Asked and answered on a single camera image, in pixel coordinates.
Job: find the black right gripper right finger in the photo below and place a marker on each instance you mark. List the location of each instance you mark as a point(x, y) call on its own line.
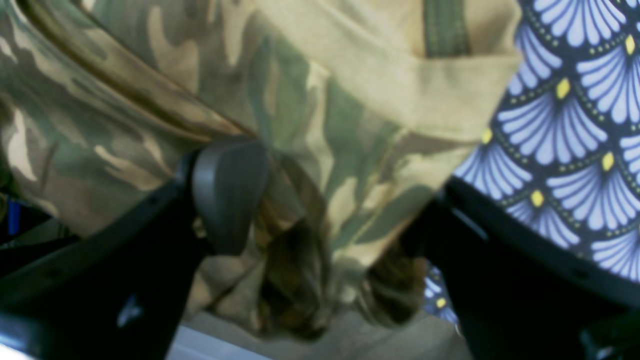
point(518, 296)

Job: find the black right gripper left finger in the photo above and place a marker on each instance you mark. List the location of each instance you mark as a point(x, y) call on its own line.
point(121, 294)

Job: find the camouflage T-shirt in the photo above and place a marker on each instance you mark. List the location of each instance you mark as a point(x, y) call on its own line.
point(366, 107)

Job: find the fan-patterned tablecloth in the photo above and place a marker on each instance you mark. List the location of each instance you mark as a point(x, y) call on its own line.
point(561, 152)

